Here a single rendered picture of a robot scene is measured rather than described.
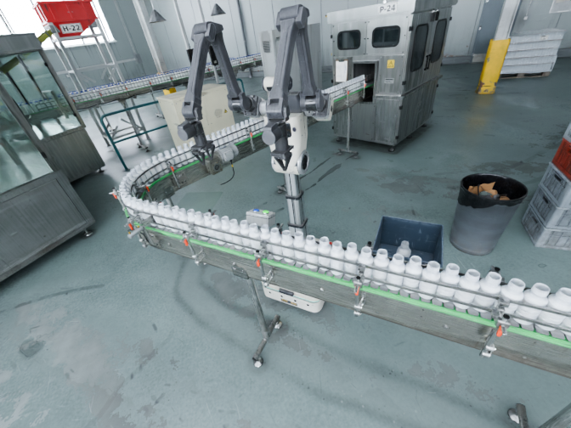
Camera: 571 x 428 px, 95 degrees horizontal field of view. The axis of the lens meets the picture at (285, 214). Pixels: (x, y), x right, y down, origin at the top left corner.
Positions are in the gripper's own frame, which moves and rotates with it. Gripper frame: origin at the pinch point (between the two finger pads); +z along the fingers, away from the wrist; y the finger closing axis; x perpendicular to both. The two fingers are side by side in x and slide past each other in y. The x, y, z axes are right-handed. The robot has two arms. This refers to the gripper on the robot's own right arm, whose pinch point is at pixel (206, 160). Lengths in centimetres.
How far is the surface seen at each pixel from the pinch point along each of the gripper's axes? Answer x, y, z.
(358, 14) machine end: -8, -363, -51
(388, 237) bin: 90, -37, 60
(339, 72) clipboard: -39, -376, 22
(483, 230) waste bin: 158, -125, 108
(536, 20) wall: 367, -1184, 32
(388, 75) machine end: 41, -351, 25
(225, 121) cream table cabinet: -245, -312, 86
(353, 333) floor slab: 76, -15, 139
